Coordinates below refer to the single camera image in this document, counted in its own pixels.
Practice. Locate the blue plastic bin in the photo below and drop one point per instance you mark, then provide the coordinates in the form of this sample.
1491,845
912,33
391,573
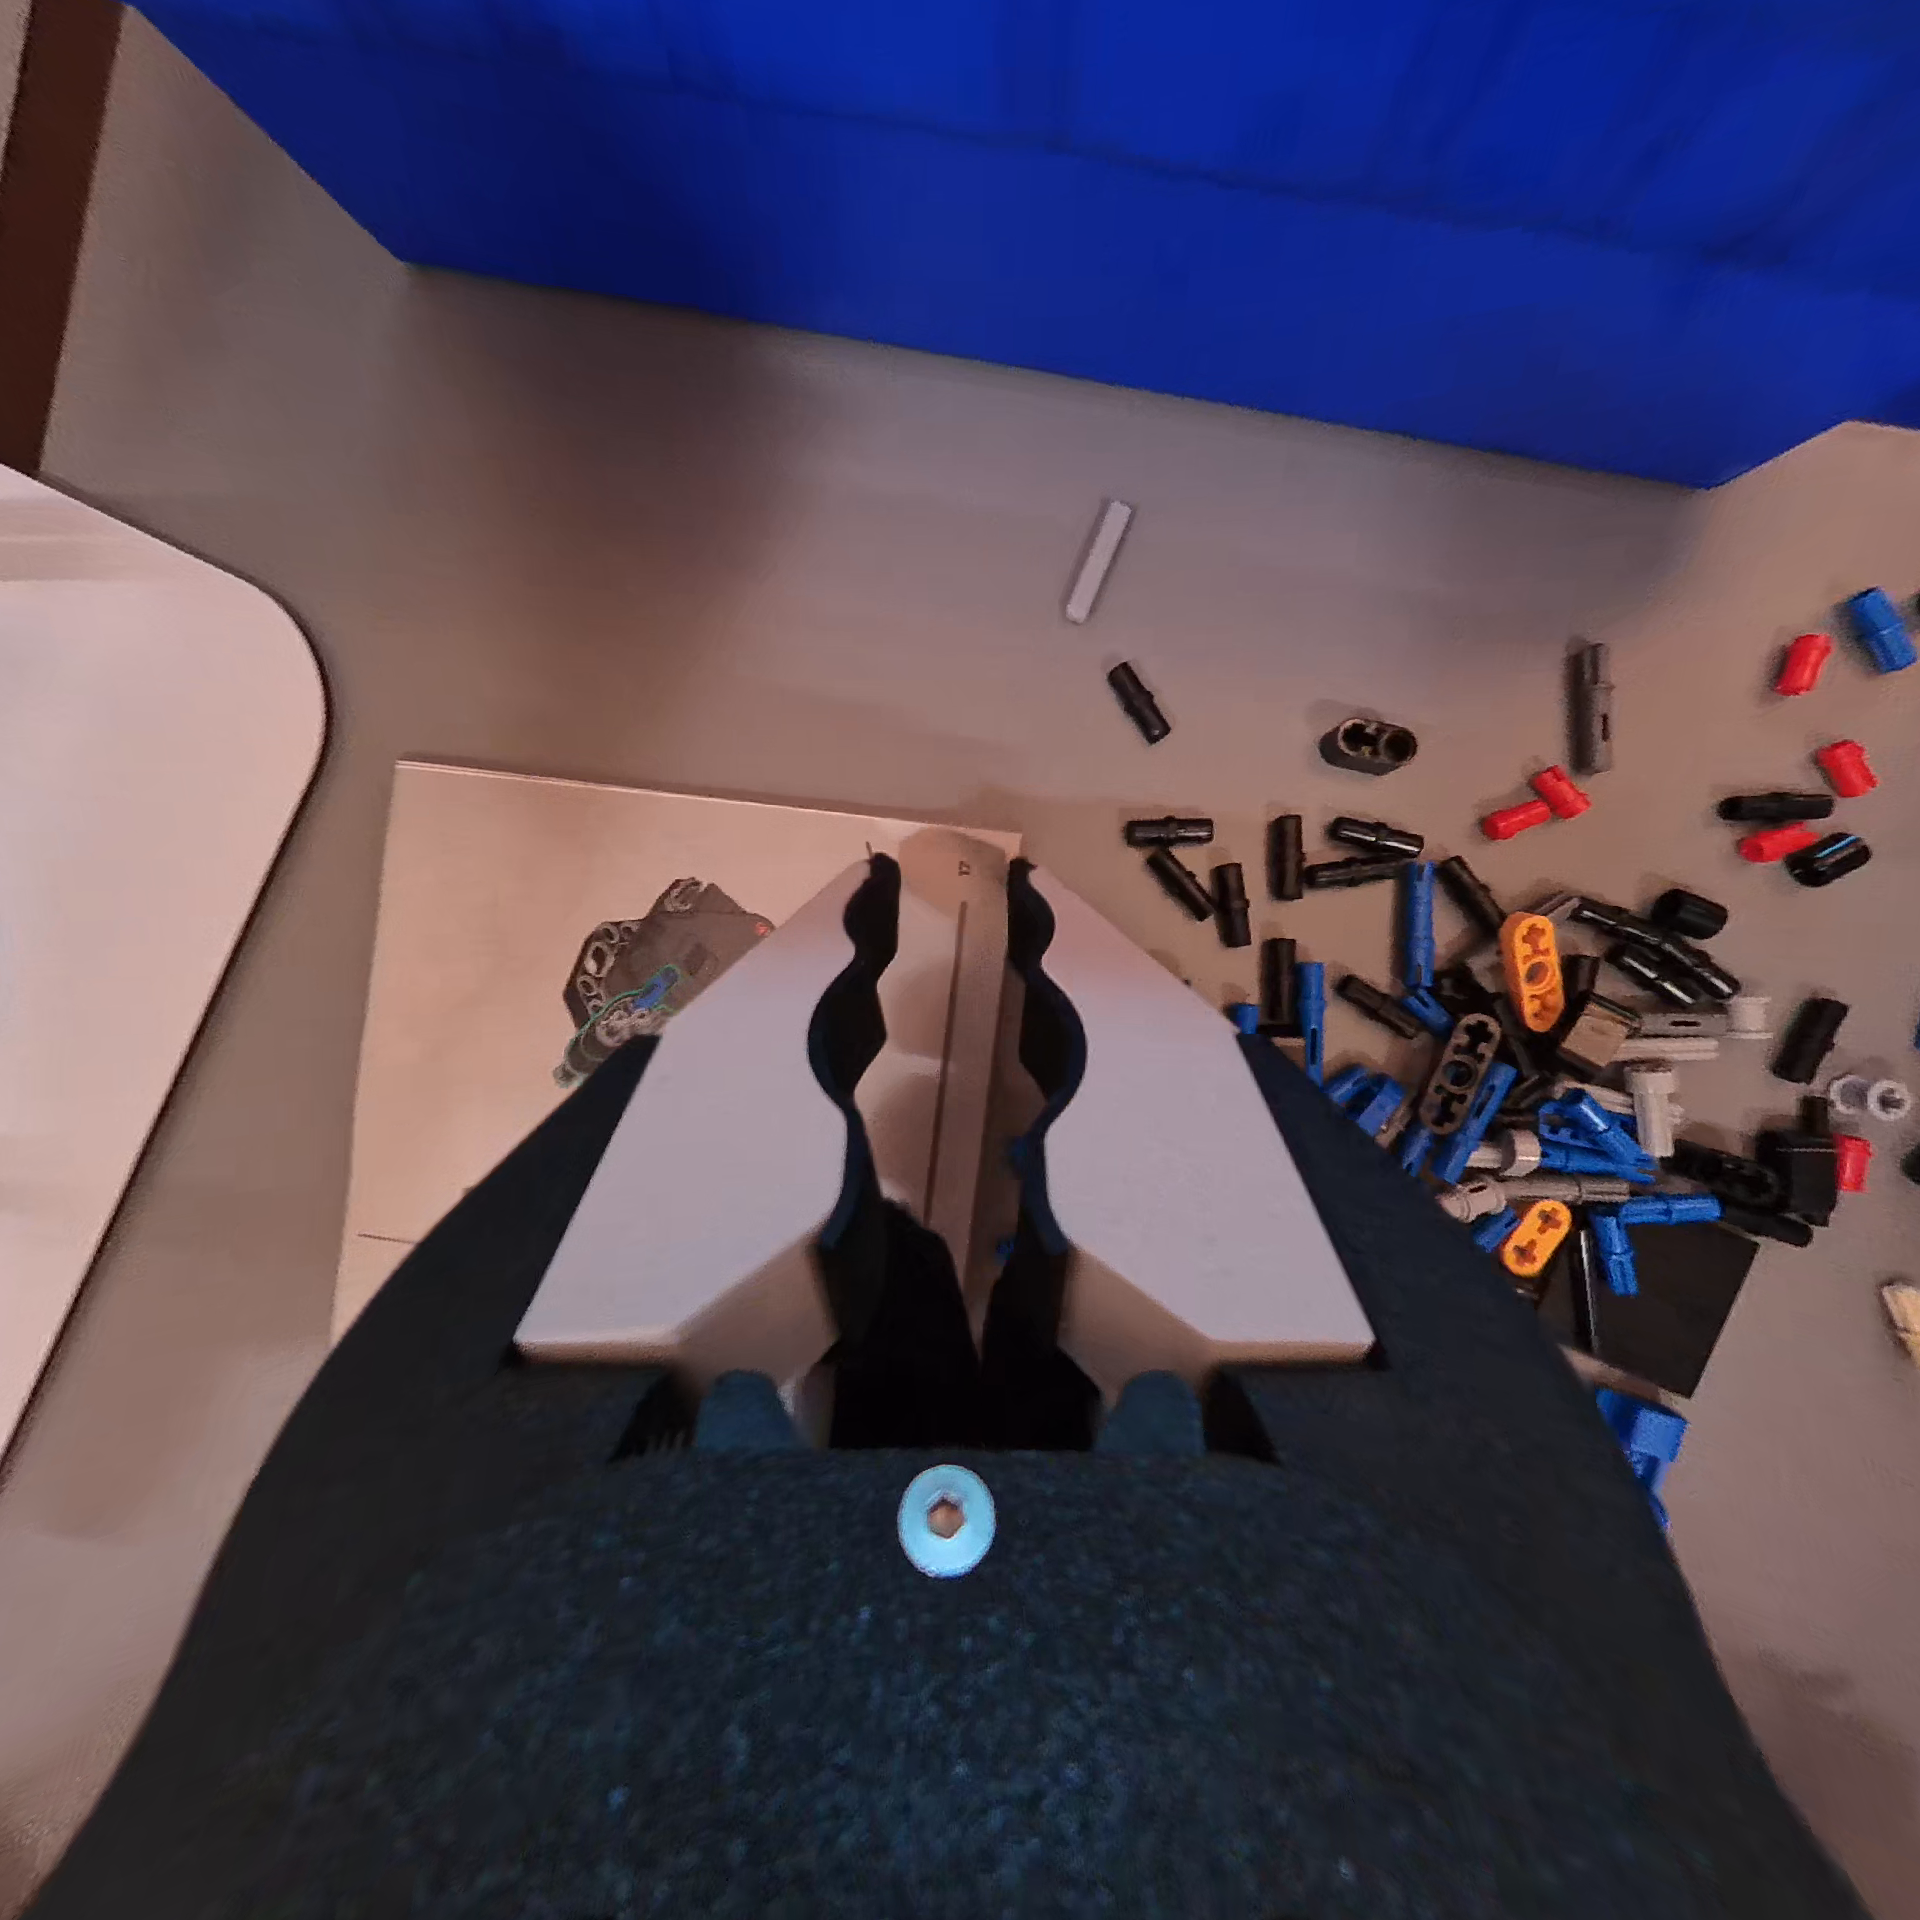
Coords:
1048,181

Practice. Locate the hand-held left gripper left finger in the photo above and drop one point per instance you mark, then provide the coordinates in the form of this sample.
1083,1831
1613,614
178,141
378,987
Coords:
690,1200

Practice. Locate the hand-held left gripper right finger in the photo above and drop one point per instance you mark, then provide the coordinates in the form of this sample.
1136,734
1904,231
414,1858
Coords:
1199,1200

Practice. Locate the pile of small lego pins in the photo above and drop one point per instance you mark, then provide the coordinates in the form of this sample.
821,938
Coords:
1531,962

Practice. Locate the lego instruction booklet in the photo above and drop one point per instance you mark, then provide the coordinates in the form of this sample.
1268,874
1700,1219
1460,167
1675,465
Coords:
496,900

